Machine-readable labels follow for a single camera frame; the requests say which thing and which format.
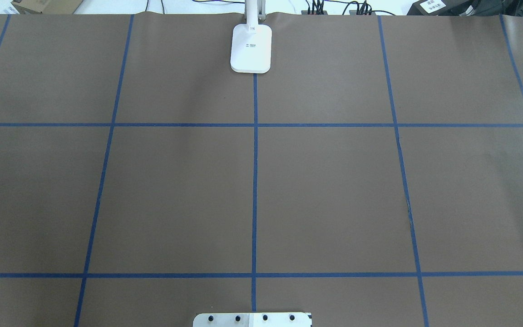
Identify black box with label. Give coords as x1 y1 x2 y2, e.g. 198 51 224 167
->
406 0 482 16

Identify cardboard box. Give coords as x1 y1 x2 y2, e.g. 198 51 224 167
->
10 0 83 15

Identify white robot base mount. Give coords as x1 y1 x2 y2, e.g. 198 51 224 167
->
192 312 313 327

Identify white desk lamp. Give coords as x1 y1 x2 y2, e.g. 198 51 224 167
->
230 0 273 74

